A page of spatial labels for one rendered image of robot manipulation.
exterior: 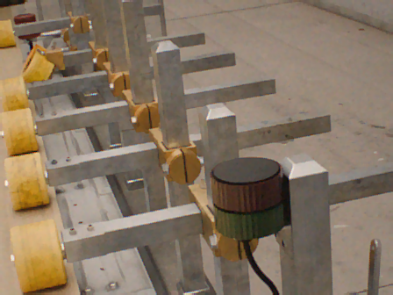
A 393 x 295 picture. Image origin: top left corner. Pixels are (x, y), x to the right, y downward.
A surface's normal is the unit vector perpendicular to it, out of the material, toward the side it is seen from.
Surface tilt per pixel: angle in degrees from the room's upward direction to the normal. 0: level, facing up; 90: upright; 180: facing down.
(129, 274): 0
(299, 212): 90
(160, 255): 0
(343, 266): 0
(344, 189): 90
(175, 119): 90
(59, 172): 90
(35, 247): 50
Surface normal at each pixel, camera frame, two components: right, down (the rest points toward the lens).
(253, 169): -0.10, -0.93
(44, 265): 0.24, 0.13
